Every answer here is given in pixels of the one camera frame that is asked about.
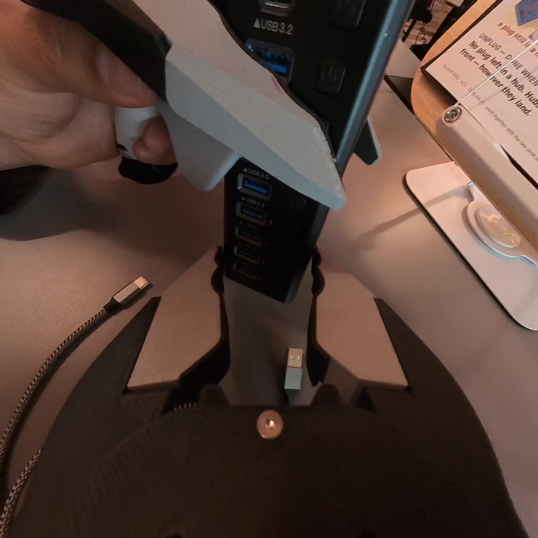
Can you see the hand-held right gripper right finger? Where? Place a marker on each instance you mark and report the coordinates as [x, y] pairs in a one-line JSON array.
[[357, 336]]

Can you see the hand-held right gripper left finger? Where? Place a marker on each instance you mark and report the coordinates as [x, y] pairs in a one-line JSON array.
[[185, 336]]

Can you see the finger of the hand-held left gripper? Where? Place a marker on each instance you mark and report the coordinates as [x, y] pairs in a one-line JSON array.
[[369, 143], [235, 109]]

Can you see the black usb hub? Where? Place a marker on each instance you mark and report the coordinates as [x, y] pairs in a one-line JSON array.
[[302, 50]]

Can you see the person's left hand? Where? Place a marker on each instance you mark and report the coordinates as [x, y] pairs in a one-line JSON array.
[[50, 92]]

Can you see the instruction sheet on stand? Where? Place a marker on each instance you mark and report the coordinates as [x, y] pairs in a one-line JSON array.
[[424, 96]]

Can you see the white metal stand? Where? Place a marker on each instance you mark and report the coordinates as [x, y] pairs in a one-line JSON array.
[[441, 197]]

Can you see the printed instruction sheet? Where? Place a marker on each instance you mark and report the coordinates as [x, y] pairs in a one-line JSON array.
[[496, 71]]

